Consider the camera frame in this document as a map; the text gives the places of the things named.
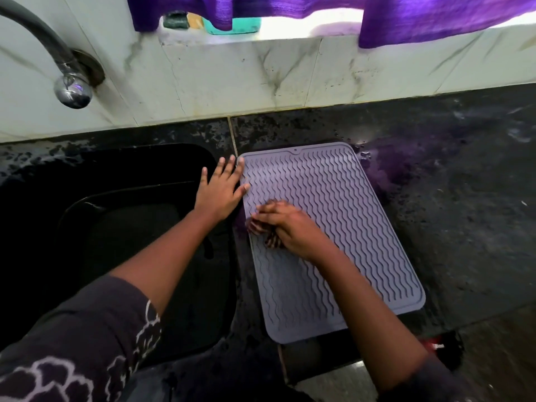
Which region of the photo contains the person's right hand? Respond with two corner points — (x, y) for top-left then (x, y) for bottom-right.
(250, 201), (334, 265)

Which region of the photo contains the person's left hand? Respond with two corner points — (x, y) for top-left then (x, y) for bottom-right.
(193, 155), (252, 225)

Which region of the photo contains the brown striped scrubber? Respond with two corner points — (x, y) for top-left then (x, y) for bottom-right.
(245, 199), (290, 250)

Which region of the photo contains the grey ribbed silicone drying mat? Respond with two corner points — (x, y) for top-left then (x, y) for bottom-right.
(237, 142), (427, 345)

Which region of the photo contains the person's left forearm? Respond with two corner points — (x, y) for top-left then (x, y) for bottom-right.
(109, 209), (225, 318)

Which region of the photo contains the person's right forearm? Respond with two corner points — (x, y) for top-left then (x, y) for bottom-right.
(313, 250), (433, 393)

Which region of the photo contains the teal plastic container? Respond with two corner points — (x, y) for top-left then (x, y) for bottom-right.
(202, 16), (262, 35)

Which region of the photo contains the dark green scrub sponge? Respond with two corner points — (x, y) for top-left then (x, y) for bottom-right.
(163, 11), (189, 29)

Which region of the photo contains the purple curtain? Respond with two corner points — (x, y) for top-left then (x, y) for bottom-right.
(127, 0), (366, 32)
(358, 0), (536, 50)

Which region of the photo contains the black sink basin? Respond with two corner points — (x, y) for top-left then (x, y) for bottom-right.
(0, 142), (240, 370)

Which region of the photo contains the dark patterned left sleeve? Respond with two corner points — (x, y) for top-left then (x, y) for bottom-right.
(0, 274), (163, 402)

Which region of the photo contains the red and black small object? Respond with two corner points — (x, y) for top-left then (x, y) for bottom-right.
(418, 330), (465, 372)

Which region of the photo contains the dark right sleeve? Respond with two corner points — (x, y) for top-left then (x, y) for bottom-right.
(376, 354), (476, 402)

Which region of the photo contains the chrome wall faucet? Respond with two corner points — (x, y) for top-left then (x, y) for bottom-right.
(0, 0), (106, 110)

